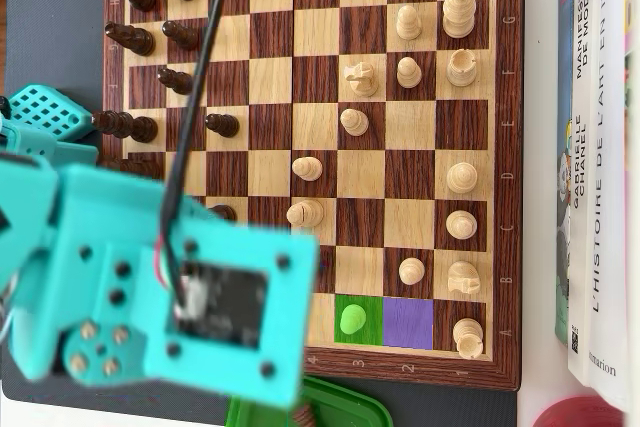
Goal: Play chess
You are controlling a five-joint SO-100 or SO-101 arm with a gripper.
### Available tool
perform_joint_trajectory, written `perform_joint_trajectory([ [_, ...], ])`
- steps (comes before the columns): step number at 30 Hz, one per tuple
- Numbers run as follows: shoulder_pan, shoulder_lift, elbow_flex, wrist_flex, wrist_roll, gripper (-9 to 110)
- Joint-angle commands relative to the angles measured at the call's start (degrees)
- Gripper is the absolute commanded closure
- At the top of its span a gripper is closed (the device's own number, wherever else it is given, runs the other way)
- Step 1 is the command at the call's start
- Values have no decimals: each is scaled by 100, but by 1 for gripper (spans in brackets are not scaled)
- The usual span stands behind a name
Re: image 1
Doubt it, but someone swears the green plastic lid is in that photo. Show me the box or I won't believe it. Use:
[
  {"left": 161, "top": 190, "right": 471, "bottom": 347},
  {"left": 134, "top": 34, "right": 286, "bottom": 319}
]
[{"left": 224, "top": 374, "right": 395, "bottom": 427}]

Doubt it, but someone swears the light wooden chess queen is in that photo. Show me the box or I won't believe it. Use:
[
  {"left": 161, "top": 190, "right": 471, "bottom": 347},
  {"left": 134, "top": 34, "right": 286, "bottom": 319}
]
[{"left": 445, "top": 161, "right": 479, "bottom": 195}]

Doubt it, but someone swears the red round object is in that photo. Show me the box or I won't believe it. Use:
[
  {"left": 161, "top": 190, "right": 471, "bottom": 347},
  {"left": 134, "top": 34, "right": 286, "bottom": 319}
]
[{"left": 530, "top": 394, "right": 626, "bottom": 427}]

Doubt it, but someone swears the wooden chess board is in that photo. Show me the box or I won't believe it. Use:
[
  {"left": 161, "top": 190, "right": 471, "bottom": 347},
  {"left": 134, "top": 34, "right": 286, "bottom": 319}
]
[{"left": 98, "top": 0, "right": 524, "bottom": 392}]

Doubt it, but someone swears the light wooden chess rook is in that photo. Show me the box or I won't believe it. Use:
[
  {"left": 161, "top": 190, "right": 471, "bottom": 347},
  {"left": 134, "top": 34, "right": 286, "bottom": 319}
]
[
  {"left": 451, "top": 316, "right": 485, "bottom": 361},
  {"left": 445, "top": 48, "right": 479, "bottom": 88}
]

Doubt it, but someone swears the dark wooden chess king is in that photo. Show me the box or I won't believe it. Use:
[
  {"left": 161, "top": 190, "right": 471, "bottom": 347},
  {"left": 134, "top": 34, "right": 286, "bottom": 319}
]
[{"left": 90, "top": 110, "right": 160, "bottom": 144}]

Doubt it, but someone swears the blue illustrated book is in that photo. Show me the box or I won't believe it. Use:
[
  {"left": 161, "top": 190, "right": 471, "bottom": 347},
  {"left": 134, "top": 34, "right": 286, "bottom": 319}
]
[{"left": 553, "top": 0, "right": 576, "bottom": 348}]

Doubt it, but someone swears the white Manifeste de mode book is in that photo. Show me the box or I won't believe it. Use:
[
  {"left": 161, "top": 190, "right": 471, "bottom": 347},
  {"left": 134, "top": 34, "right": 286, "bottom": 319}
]
[{"left": 566, "top": 0, "right": 601, "bottom": 388}]

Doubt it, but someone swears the light wooden chess pawn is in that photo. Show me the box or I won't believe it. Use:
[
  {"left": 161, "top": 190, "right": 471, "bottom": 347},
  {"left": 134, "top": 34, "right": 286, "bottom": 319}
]
[
  {"left": 291, "top": 155, "right": 324, "bottom": 183},
  {"left": 396, "top": 55, "right": 424, "bottom": 89},
  {"left": 395, "top": 4, "right": 424, "bottom": 41},
  {"left": 338, "top": 304, "right": 368, "bottom": 334},
  {"left": 339, "top": 107, "right": 370, "bottom": 137},
  {"left": 398, "top": 256, "right": 427, "bottom": 286}
]

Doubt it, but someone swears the black camera cable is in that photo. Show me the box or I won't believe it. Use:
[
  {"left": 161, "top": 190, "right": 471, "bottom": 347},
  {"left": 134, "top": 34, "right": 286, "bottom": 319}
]
[{"left": 158, "top": 0, "right": 237, "bottom": 313}]

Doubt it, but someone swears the light wooden chess king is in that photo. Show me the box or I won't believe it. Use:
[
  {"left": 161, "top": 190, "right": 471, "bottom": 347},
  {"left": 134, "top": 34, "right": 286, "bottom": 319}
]
[{"left": 441, "top": 0, "right": 477, "bottom": 40}]

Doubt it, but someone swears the light wooden chess knight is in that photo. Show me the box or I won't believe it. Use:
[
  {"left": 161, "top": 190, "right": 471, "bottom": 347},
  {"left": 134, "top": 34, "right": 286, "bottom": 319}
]
[
  {"left": 446, "top": 260, "right": 482, "bottom": 297},
  {"left": 343, "top": 60, "right": 380, "bottom": 100}
]

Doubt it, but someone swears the white art history book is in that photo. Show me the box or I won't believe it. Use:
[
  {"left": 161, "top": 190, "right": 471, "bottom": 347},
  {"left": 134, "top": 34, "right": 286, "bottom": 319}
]
[{"left": 585, "top": 0, "right": 632, "bottom": 412}]

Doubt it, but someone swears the teal camera mount circuit board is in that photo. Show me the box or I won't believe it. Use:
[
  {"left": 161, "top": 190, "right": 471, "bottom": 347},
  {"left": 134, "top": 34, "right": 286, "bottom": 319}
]
[{"left": 147, "top": 224, "right": 322, "bottom": 409}]

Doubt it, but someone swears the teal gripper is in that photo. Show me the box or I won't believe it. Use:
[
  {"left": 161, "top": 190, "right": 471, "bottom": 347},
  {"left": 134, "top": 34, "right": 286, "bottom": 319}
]
[{"left": 49, "top": 161, "right": 211, "bottom": 389}]

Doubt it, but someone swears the dark wooden chess queen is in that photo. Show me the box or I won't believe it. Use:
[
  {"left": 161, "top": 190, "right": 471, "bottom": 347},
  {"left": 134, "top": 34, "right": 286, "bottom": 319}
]
[{"left": 98, "top": 156, "right": 166, "bottom": 183}]

